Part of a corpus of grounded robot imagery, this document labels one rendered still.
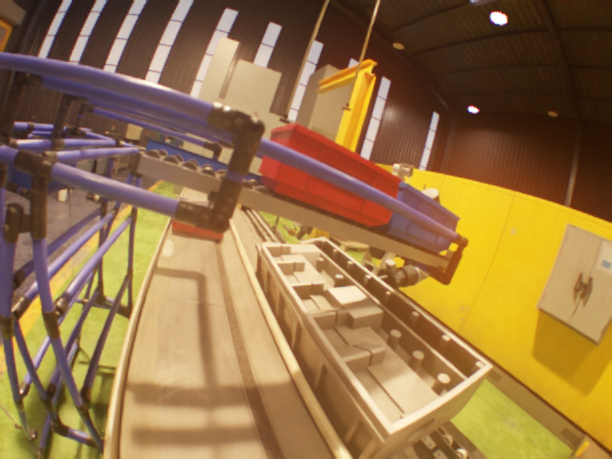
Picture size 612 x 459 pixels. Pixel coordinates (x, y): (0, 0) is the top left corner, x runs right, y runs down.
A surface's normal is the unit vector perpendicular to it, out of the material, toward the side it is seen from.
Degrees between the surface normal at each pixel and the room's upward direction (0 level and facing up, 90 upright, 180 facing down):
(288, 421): 0
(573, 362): 90
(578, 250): 90
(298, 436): 0
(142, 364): 2
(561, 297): 90
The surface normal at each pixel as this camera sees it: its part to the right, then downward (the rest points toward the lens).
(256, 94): 0.37, 0.30
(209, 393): 0.28, -0.94
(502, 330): -0.88, -0.17
